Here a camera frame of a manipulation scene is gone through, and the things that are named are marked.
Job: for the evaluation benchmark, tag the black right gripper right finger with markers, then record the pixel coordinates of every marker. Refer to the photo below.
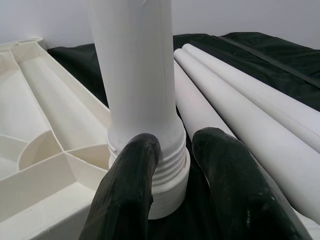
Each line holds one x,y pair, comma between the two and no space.
237,195

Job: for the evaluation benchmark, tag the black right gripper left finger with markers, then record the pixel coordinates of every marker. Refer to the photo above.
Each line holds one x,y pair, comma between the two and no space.
125,195

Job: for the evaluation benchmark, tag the white plastic table leg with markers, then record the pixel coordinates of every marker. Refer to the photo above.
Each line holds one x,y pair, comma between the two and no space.
250,87
135,75
200,100

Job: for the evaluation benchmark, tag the white plastic children table top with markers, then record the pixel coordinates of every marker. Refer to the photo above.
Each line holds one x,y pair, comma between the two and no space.
37,125

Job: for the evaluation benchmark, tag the black table cloth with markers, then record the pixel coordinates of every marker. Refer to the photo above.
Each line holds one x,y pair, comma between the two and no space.
262,57

